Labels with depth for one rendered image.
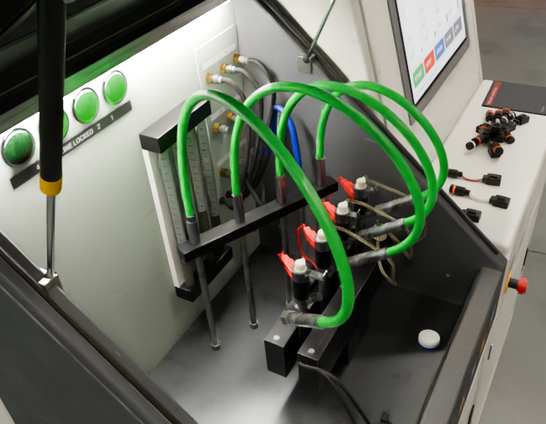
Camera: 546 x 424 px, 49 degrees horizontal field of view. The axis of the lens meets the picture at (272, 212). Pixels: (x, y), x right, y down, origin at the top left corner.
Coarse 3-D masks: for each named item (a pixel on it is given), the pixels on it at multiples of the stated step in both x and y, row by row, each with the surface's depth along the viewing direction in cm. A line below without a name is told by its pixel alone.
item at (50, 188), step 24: (48, 0) 37; (48, 24) 38; (48, 48) 40; (48, 72) 41; (48, 96) 43; (48, 120) 45; (48, 144) 47; (48, 168) 49; (48, 192) 51; (48, 216) 55; (48, 240) 58; (48, 264) 62; (48, 288) 63
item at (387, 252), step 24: (264, 96) 86; (312, 96) 81; (240, 120) 90; (360, 120) 80; (384, 144) 80; (408, 168) 81; (240, 192) 100; (240, 216) 103; (408, 240) 87; (360, 264) 95
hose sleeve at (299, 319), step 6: (294, 312) 80; (300, 312) 80; (288, 318) 81; (294, 318) 79; (300, 318) 78; (306, 318) 77; (312, 318) 75; (318, 318) 75; (294, 324) 80; (300, 324) 78; (306, 324) 77; (312, 324) 75
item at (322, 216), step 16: (192, 96) 76; (208, 96) 73; (224, 96) 70; (240, 112) 68; (256, 128) 66; (272, 144) 65; (288, 160) 64; (304, 176) 64; (304, 192) 64; (192, 208) 96; (320, 208) 63; (320, 224) 64; (336, 240) 64; (336, 256) 64; (352, 288) 65; (352, 304) 67; (320, 320) 74; (336, 320) 70
